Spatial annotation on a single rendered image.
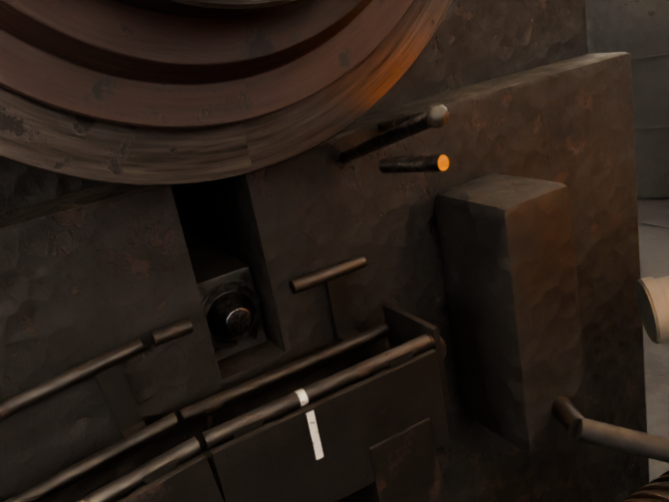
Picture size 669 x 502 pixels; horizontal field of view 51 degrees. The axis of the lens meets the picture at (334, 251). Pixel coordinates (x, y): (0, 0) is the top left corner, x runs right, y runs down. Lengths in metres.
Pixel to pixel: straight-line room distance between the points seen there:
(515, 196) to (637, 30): 2.51
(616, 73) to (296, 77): 0.44
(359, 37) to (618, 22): 2.66
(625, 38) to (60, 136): 2.80
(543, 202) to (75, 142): 0.36
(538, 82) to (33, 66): 0.48
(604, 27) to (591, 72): 2.37
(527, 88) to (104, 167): 0.43
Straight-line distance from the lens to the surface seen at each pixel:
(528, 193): 0.60
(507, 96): 0.70
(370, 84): 0.49
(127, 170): 0.43
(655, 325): 0.67
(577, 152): 0.78
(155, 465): 0.50
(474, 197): 0.61
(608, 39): 3.14
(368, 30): 0.47
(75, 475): 0.56
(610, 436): 0.65
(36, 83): 0.41
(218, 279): 0.61
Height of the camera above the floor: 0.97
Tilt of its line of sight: 19 degrees down
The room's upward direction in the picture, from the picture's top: 11 degrees counter-clockwise
